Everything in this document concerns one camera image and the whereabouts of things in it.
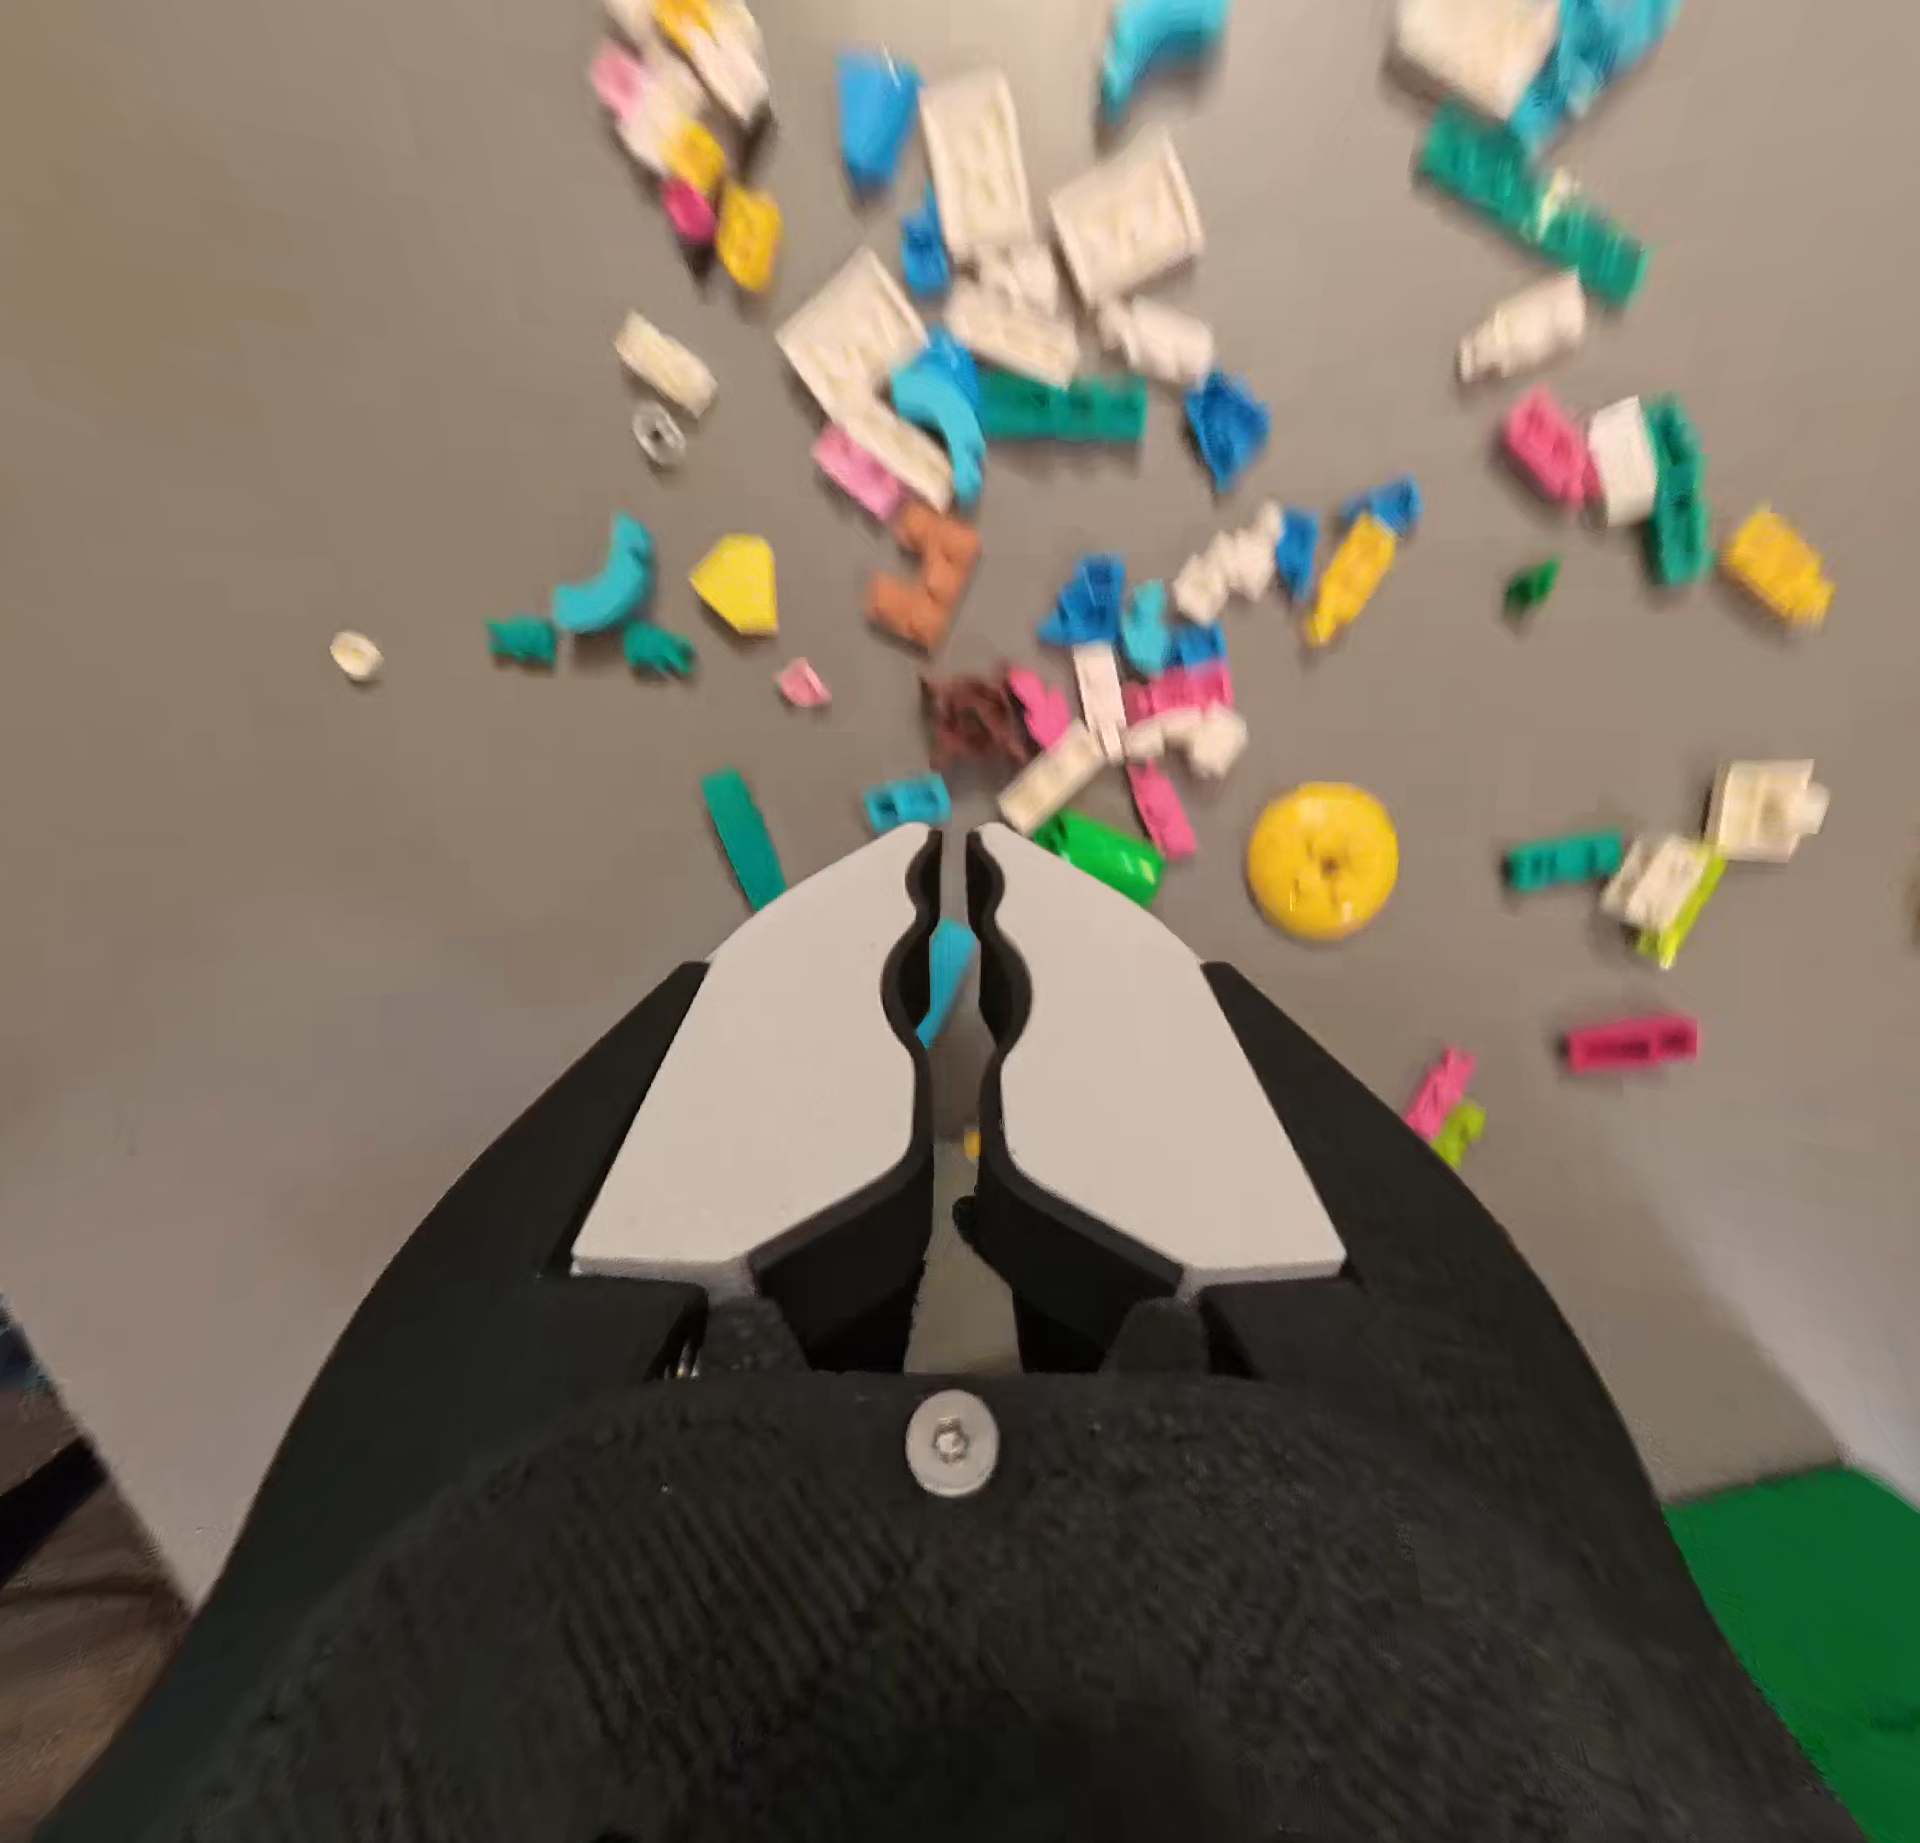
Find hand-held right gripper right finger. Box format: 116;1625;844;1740
966;824;1345;1374

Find lego bricks group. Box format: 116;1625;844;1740
329;0;1839;1170

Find light blue curved lego piece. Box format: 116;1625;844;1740
917;920;979;1052

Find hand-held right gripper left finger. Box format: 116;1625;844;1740
569;828;943;1374

